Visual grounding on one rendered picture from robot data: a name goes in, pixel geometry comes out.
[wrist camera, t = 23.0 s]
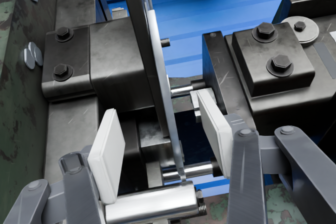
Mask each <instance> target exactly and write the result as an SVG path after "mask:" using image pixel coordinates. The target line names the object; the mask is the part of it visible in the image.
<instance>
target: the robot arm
mask: <svg viewBox="0 0 336 224"><path fill-rule="evenodd" d="M196 94H197V99H198V105H199V110H200V116H201V121H202V126H203V129H204V131H205V134H206V136H207V138H208V141H209V143H210V145H211V148H212V150H213V153H214V155H215V157H216V160H217V162H218V164H219V167H220V169H221V171H222V174H223V176H224V178H226V179H227V180H229V179H230V181H229V194H228V206H227V219H226V224H268V214H267V203H266V192H265V179H264V174H278V175H279V178H280V179H281V181H282V183H283V184H284V186H285V188H286V189H287V191H288V193H289V194H290V196H291V198H292V199H293V201H294V203H295V204H296V206H297V208H298V209H299V211H300V212H301V214H302V216H303V217H304V219H305V221H306V222H307V224H336V165H335V163H334V162H333V161H332V160H331V159H330V158H329V157H328V156H327V155H326V154H325V153H324V152H323V151H322V150H321V149H320V148H319V147H318V146H317V145H316V144H315V143H314V142H313V141H312V140H311V139H310V138H309V137H308V136H307V135H306V134H305V133H304V132H303V131H302V130H301V129H300V128H298V127H295V126H291V125H290V126H289V125H287V126H282V127H279V128H277V129H276V130H275V131H274V135H273V136H262V135H259V132H258V131H257V130H255V129H251V128H249V127H248V125H247V124H246V123H245V121H244V120H243V119H242V118H241V116H240V115H238V114H235V113H232V114H227V115H222V113H221V111H220V110H219V108H218V107H217V105H216V104H215V102H214V100H213V99H212V97H211V96H210V94H209V93H208V91H207V90H205V89H200V90H197V92H196ZM124 150H125V140H124V137H123V133H122V129H121V126H120V122H119V119H118V115H117V112H116V109H114V108H112V109H107V110H106V112H105V114H104V116H103V119H102V122H101V124H100V127H99V130H98V132H97V135H96V138H95V140H94V143H93V144H91V145H86V146H85V147H84V148H83V149H82V150H81V151H74V152H70V153H68V154H65V155H64V156H62V157H61V158H60V159H59V160H58V164H59V167H60V170H61V172H62V175H63V179H62V180H60V181H58V182H56V183H53V184H50V185H49V182H48V181H47V180H46V179H38V180H34V181H32V182H30V183H29V184H28V185H26V186H25V187H24V188H23V189H22V191H21V192H20V194H19V196H18V198H17V200H16V201H15V203H14V205H13V207H12V208H11V210H10V212H9V214H8V215H7V217H6V219H5V221H4V222H3V224H64V220H65V219H66V224H106V223H105V220H104V216H103V212H102V208H101V205H100V202H99V196H100V199H101V202H102V204H103V205H104V206H107V205H112V204H115V202H116V201H117V194H118V188H119V182H120V175H121V169H122V163H123V156H124Z"/></svg>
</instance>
